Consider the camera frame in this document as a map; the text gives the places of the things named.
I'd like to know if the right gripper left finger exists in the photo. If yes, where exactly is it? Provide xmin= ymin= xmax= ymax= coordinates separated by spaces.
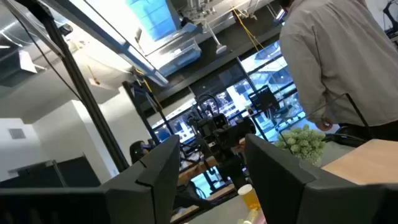
xmin=93 ymin=134 xmax=181 ymax=224

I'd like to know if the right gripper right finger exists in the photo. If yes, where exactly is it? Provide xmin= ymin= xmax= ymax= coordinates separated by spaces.
xmin=244 ymin=134 xmax=343 ymax=224

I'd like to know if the large orange pill bottle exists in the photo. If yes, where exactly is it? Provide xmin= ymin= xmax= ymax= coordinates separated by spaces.
xmin=238 ymin=184 xmax=261 ymax=211

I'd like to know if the potted green plant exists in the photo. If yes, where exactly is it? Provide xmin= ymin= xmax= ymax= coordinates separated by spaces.
xmin=273 ymin=124 xmax=327 ymax=166

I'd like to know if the black low cabinet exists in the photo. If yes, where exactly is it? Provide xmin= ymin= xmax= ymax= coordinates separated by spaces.
xmin=0 ymin=155 xmax=101 ymax=189

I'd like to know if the black rig pole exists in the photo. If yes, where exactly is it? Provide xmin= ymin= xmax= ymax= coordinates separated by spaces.
xmin=37 ymin=12 xmax=130 ymax=172

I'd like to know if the person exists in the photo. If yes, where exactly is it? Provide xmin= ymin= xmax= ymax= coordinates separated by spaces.
xmin=278 ymin=0 xmax=398 ymax=142

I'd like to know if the wooden shelf with black frame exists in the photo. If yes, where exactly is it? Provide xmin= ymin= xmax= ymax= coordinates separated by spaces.
xmin=278 ymin=92 xmax=398 ymax=187

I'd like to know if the yellow hanging cable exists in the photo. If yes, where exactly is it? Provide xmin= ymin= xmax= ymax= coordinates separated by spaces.
xmin=231 ymin=6 xmax=265 ymax=52

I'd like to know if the grey wall vent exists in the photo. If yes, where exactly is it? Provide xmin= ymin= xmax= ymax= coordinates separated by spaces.
xmin=8 ymin=128 xmax=27 ymax=140

